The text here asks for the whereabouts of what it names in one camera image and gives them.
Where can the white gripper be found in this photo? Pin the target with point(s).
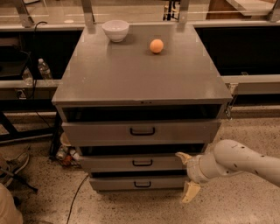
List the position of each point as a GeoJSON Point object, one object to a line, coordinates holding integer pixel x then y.
{"type": "Point", "coordinates": [193, 170]}

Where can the grey drawer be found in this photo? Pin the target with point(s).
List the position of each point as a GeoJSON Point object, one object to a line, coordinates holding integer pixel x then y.
{"type": "Point", "coordinates": [132, 163]}
{"type": "Point", "coordinates": [138, 183]}
{"type": "Point", "coordinates": [141, 133]}

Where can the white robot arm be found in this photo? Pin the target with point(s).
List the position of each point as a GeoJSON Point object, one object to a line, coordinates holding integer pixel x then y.
{"type": "Point", "coordinates": [227, 158]}

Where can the grey top drawer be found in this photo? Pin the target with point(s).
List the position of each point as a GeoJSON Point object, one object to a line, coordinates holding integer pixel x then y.
{"type": "Point", "coordinates": [141, 133]}

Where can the grey bottom drawer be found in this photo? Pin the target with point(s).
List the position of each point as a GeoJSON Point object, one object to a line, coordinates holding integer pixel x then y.
{"type": "Point", "coordinates": [138, 183]}

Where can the grey drawer cabinet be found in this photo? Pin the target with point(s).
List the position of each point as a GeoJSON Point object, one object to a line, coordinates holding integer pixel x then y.
{"type": "Point", "coordinates": [127, 82]}

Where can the small bottles on floor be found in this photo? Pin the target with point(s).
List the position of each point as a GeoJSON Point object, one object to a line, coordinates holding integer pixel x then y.
{"type": "Point", "coordinates": [67, 155]}

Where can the orange ball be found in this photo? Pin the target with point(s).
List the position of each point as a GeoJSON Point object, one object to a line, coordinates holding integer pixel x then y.
{"type": "Point", "coordinates": [156, 45]}

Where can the white bowl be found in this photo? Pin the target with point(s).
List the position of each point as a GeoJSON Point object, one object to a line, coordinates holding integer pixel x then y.
{"type": "Point", "coordinates": [116, 30]}

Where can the grey sneaker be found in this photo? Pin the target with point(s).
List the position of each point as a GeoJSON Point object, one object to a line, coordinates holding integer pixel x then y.
{"type": "Point", "coordinates": [14, 165]}

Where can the clear plastic water bottle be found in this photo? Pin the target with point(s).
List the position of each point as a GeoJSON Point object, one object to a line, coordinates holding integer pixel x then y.
{"type": "Point", "coordinates": [44, 70]}

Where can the beige trouser leg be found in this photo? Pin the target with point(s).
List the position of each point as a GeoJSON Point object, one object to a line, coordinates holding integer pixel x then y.
{"type": "Point", "coordinates": [9, 214]}

